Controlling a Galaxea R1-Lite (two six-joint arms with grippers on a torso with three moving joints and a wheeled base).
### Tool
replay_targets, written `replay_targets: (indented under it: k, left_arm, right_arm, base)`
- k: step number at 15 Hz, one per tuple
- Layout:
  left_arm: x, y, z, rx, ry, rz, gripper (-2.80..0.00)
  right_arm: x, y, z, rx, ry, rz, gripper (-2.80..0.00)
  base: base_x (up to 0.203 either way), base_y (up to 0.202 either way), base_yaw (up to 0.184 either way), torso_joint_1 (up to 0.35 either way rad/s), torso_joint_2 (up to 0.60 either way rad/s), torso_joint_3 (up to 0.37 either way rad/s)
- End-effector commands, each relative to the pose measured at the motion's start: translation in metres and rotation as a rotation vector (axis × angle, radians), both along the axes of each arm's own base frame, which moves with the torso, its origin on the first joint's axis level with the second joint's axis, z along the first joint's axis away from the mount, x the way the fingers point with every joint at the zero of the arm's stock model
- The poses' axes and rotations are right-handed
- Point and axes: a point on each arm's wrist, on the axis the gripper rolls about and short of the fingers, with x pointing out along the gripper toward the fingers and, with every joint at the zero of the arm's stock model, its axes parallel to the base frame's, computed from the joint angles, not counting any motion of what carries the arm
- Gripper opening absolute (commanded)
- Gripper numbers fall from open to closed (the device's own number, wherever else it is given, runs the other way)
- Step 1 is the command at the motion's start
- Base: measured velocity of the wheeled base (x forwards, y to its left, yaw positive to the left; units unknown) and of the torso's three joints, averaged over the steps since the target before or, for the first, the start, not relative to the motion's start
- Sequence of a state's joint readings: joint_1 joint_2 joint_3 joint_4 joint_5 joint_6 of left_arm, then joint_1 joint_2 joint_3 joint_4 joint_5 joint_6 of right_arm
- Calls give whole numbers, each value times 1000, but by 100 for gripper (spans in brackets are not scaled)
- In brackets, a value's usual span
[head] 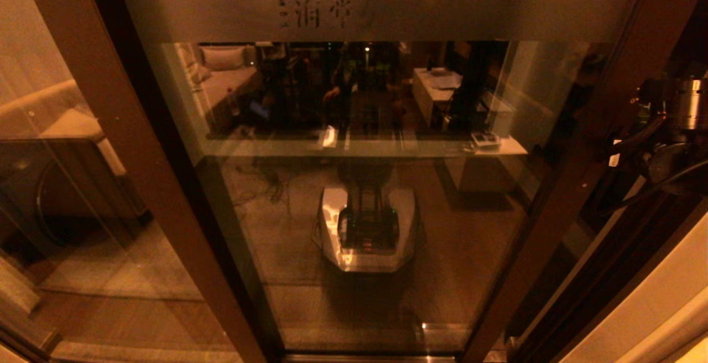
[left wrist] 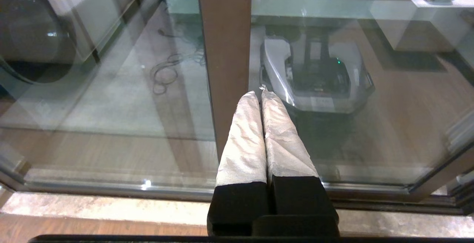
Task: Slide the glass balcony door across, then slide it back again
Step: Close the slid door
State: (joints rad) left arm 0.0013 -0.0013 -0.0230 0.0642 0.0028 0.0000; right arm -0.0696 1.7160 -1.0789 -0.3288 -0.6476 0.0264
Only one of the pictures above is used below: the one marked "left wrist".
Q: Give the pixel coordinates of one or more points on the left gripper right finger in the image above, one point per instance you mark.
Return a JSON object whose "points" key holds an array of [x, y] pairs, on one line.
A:
{"points": [[285, 150]]}

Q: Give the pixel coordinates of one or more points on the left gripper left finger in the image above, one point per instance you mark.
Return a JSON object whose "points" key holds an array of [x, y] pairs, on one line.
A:
{"points": [[242, 154]]}

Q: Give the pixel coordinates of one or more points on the brown framed sliding glass door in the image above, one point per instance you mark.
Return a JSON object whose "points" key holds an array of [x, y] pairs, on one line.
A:
{"points": [[440, 172]]}

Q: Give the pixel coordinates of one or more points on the brown framed fixed glass panel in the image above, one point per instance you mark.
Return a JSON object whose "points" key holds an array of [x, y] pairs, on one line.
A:
{"points": [[226, 50]]}

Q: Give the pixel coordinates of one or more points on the white laundry cabinet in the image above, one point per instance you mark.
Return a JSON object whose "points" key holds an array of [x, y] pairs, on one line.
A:
{"points": [[92, 6]]}

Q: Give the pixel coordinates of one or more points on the dark front-load washing machine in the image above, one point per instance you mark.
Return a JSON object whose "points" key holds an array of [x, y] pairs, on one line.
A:
{"points": [[33, 32]]}

